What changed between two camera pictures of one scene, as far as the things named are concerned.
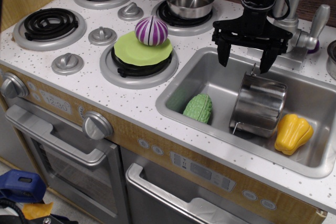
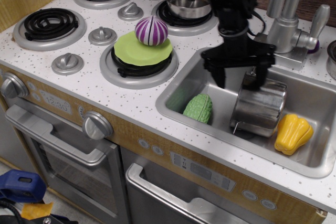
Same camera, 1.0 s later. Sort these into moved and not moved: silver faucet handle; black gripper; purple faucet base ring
Moved: black gripper
Not moved: silver faucet handle; purple faucet base ring
